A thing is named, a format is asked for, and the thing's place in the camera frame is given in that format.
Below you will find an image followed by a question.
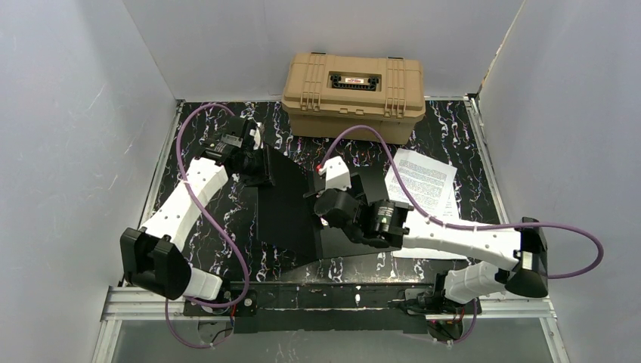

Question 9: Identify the white A4 file folder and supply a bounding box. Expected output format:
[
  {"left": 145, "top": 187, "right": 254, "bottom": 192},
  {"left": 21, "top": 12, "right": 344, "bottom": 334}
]
[{"left": 256, "top": 147, "right": 400, "bottom": 261}]

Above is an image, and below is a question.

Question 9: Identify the printed paper sheet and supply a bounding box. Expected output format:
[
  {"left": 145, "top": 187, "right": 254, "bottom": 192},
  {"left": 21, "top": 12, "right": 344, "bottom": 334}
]
[
  {"left": 392, "top": 211, "right": 467, "bottom": 260},
  {"left": 394, "top": 149, "right": 460, "bottom": 219}
]

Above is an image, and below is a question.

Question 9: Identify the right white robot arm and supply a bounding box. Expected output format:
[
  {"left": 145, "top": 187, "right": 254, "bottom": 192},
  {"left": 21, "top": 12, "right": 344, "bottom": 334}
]
[{"left": 305, "top": 185, "right": 548, "bottom": 306}]

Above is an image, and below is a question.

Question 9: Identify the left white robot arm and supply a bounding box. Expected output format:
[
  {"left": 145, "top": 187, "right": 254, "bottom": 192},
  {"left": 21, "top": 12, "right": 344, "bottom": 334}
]
[{"left": 119, "top": 116, "right": 266, "bottom": 301}]

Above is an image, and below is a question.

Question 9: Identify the tan plastic toolbox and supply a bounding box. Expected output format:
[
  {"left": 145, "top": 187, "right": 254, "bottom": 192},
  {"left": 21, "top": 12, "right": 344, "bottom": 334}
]
[{"left": 280, "top": 52, "right": 426, "bottom": 144}]

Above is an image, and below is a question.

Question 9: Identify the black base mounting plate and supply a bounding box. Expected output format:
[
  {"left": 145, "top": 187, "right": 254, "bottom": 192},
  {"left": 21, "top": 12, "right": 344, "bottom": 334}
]
[{"left": 184, "top": 282, "right": 482, "bottom": 336}]

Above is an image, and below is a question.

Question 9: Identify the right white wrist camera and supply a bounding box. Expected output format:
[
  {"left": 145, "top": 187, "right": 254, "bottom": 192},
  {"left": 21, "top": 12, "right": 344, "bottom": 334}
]
[{"left": 317, "top": 156, "right": 351, "bottom": 191}]

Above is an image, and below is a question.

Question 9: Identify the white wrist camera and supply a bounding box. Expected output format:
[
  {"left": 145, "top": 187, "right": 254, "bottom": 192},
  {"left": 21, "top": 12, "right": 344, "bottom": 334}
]
[
  {"left": 249, "top": 123, "right": 265, "bottom": 150},
  {"left": 317, "top": 156, "right": 351, "bottom": 191}
]

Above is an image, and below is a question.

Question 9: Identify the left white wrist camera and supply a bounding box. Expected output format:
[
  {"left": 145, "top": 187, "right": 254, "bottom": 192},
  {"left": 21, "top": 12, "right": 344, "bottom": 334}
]
[{"left": 249, "top": 123, "right": 265, "bottom": 150}]

